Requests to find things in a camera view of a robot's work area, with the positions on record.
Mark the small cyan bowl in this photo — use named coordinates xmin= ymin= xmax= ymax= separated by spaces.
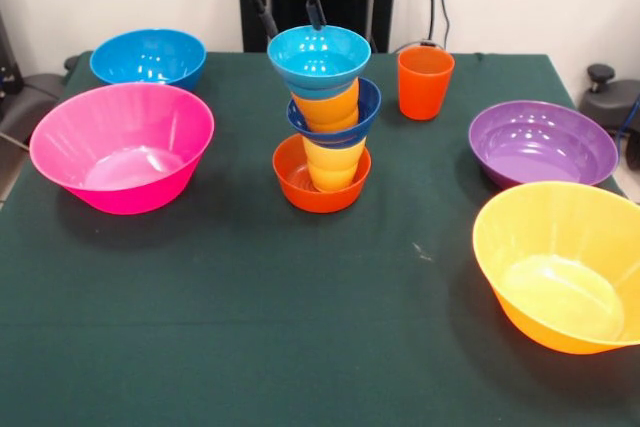
xmin=266 ymin=24 xmax=373 ymax=101

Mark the orange cup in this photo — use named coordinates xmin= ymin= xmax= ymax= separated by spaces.
xmin=291 ymin=79 xmax=361 ymax=134

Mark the small dark blue bowl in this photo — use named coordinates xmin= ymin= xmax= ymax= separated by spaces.
xmin=285 ymin=77 xmax=383 ymax=149

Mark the yellow cup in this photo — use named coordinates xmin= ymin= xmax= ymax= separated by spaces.
xmin=301 ymin=136 xmax=368 ymax=193

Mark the small red bowl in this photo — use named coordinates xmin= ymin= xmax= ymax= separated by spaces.
xmin=271 ymin=132 xmax=372 ymax=214

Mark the medium sky blue bowl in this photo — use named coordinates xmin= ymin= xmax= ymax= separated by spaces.
xmin=89 ymin=28 xmax=208 ymax=93

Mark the red cup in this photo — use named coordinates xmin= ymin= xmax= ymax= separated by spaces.
xmin=397 ymin=45 xmax=457 ymax=122

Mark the large pink bowl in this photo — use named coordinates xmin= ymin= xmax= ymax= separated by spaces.
xmin=28 ymin=81 xmax=216 ymax=216

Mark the black stand foot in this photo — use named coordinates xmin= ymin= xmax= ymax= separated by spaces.
xmin=579 ymin=63 xmax=640 ymax=131
xmin=0 ymin=71 xmax=69 ymax=148

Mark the purple bowl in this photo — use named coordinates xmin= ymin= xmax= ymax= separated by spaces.
xmin=467 ymin=100 xmax=620 ymax=189

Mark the dark green tablecloth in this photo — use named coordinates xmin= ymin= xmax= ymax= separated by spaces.
xmin=0 ymin=50 xmax=640 ymax=427

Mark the large yellow bowl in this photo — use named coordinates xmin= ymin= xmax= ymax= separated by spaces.
xmin=472 ymin=180 xmax=640 ymax=356

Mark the blue cable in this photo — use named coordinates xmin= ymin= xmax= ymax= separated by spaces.
xmin=615 ymin=96 xmax=640 ymax=141

